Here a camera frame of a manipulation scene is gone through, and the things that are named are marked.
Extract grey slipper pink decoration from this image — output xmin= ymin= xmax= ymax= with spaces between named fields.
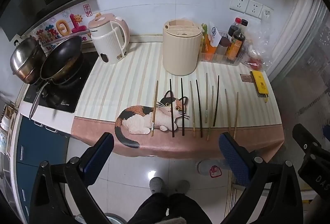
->
xmin=197 ymin=159 xmax=232 ymax=178

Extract black frying pan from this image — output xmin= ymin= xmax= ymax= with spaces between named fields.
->
xmin=29 ymin=36 xmax=84 ymax=120

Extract white pink electric kettle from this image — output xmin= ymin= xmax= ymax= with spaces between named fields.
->
xmin=88 ymin=13 xmax=130 ymax=64

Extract yellow box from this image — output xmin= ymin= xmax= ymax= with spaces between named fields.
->
xmin=250 ymin=70 xmax=269 ymax=103

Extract clear plastic tray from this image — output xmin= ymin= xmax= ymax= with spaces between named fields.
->
xmin=200 ymin=30 xmax=244 ymax=66

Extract brown lid jar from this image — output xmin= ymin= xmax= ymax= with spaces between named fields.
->
xmin=217 ymin=37 xmax=231 ymax=57

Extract thick black chopstick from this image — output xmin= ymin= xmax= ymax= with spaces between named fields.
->
xmin=169 ymin=79 xmax=175 ymax=137
xmin=180 ymin=78 xmax=185 ymax=136

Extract cream ribbed utensil holder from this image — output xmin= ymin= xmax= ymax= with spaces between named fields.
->
xmin=162 ymin=20 xmax=203 ymax=76

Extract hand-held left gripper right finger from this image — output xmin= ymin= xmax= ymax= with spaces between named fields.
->
xmin=219 ymin=132 xmax=303 ymax=224

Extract black induction cooktop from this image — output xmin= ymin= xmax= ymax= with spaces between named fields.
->
xmin=23 ymin=52 xmax=100 ymax=113

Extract red cap sauce bottle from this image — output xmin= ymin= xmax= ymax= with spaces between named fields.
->
xmin=228 ymin=18 xmax=242 ymax=37

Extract white wall socket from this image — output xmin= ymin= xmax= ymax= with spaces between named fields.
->
xmin=229 ymin=0 xmax=250 ymax=13
xmin=261 ymin=6 xmax=274 ymax=20
xmin=245 ymin=0 xmax=263 ymax=18

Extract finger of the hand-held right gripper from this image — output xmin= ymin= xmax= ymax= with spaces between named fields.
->
xmin=292 ymin=124 xmax=322 ymax=155

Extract striped cat print tablecloth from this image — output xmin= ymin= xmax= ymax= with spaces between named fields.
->
xmin=71 ymin=41 xmax=285 ymax=160

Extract blue cabinet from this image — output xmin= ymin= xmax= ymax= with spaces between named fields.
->
xmin=15 ymin=116 xmax=71 ymax=224

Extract orange seasoning package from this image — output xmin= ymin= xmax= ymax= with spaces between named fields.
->
xmin=202 ymin=24 xmax=216 ymax=55

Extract yellow label dark bottle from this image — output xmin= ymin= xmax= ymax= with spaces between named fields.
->
xmin=225 ymin=30 xmax=246 ymax=60

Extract white label package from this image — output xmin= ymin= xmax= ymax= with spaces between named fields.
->
xmin=210 ymin=22 xmax=223 ymax=46

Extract stainless steel pot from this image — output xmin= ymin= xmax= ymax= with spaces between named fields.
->
xmin=10 ymin=36 xmax=47 ymax=84

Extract colourful wall decoration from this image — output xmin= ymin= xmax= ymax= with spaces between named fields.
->
xmin=28 ymin=14 xmax=91 ymax=46

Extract person's legs dark trousers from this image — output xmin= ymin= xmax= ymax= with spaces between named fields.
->
xmin=126 ymin=192 xmax=219 ymax=224

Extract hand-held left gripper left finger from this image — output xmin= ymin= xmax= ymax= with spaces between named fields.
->
xmin=29 ymin=132 xmax=115 ymax=224

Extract clear plastic bag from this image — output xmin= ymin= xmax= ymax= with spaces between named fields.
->
xmin=242 ymin=23 xmax=278 ymax=71

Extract thin dark chopstick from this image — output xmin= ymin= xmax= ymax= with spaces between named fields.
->
xmin=196 ymin=80 xmax=203 ymax=138
xmin=213 ymin=75 xmax=220 ymax=127

